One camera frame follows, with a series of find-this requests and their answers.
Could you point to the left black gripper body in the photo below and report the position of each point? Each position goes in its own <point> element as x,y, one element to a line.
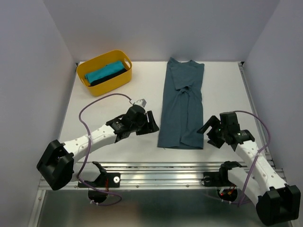
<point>139,128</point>

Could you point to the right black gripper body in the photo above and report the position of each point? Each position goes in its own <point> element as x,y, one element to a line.
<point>216,135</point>

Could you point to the dark blue-grey t shirt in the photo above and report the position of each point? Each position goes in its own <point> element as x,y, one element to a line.
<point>182,109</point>

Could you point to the yellow plastic basket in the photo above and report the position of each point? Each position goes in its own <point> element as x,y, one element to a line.
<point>101,61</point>

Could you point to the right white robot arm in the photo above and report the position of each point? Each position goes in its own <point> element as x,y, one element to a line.
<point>275,200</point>

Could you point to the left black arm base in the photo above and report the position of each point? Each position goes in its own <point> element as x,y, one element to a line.
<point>97,176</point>

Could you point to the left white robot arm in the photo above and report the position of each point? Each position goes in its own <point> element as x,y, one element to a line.
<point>58,166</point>

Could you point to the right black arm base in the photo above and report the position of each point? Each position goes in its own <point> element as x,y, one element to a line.
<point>219,178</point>

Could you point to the rolled black t shirt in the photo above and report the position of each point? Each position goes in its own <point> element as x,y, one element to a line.
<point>99,81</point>

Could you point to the rolled teal t shirt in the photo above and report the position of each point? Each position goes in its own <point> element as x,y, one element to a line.
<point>107,70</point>

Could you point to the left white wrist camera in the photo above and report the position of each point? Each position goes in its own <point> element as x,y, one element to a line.
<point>141,102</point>

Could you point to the aluminium front rail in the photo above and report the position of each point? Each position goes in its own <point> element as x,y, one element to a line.
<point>144,176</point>

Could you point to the aluminium rail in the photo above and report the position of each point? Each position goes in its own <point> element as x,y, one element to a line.
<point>260,126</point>
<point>144,176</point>

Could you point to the aluminium right side rail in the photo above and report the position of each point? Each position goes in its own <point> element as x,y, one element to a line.
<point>260,126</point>

